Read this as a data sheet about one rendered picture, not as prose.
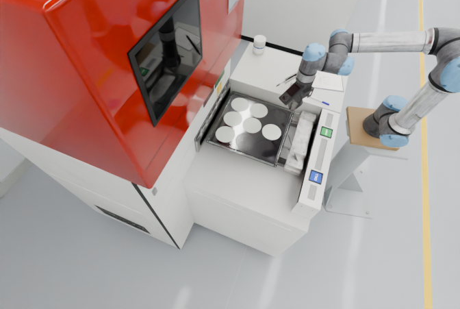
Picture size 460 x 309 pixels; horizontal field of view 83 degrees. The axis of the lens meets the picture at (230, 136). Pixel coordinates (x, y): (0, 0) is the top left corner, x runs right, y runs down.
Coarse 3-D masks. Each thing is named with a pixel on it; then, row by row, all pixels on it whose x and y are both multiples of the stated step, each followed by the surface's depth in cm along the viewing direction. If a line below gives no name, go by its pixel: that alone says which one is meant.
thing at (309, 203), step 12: (324, 120) 132; (336, 120) 133; (324, 144) 125; (312, 156) 120; (324, 156) 121; (312, 168) 117; (324, 168) 117; (324, 180) 114; (312, 192) 111; (300, 204) 110; (312, 204) 108; (312, 216) 114
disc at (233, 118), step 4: (228, 112) 140; (232, 112) 141; (236, 112) 141; (224, 116) 139; (228, 116) 139; (232, 116) 139; (236, 116) 139; (240, 116) 139; (224, 120) 138; (228, 120) 138; (232, 120) 138; (236, 120) 138; (240, 120) 138; (228, 124) 136; (232, 124) 136; (236, 124) 136
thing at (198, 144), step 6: (228, 84) 146; (228, 90) 152; (222, 96) 141; (228, 96) 152; (222, 102) 148; (216, 108) 137; (216, 114) 143; (210, 120) 133; (204, 126) 130; (210, 126) 138; (204, 132) 130; (198, 138) 126; (204, 138) 134; (198, 144) 126; (198, 150) 130
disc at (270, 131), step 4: (268, 124) 137; (264, 128) 136; (268, 128) 136; (272, 128) 136; (276, 128) 136; (264, 132) 134; (268, 132) 134; (272, 132) 134; (276, 132) 134; (280, 132) 135; (264, 136) 133; (268, 136) 133; (272, 136) 133; (276, 136) 133
